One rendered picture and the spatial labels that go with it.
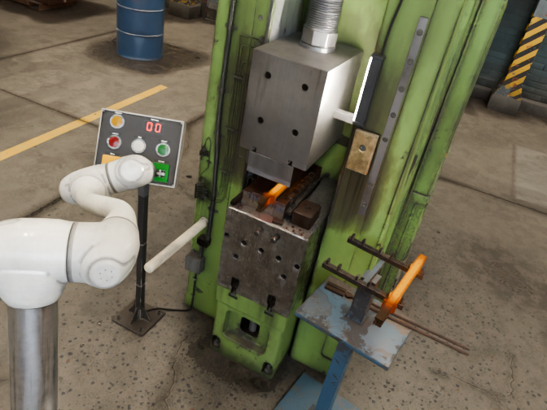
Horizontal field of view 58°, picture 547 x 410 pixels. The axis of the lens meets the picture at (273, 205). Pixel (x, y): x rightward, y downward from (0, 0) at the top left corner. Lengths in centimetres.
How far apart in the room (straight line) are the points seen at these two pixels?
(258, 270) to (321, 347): 62
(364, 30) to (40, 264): 161
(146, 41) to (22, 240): 549
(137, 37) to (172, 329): 437
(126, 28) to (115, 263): 555
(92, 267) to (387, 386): 203
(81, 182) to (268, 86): 75
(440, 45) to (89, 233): 127
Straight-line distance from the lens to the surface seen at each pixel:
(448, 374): 303
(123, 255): 108
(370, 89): 185
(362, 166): 197
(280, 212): 206
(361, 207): 207
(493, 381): 315
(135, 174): 157
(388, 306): 168
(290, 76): 184
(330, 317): 197
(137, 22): 641
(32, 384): 127
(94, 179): 161
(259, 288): 225
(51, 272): 111
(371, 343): 194
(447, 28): 181
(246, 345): 256
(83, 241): 109
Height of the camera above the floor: 208
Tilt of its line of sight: 33 degrees down
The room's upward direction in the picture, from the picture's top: 11 degrees clockwise
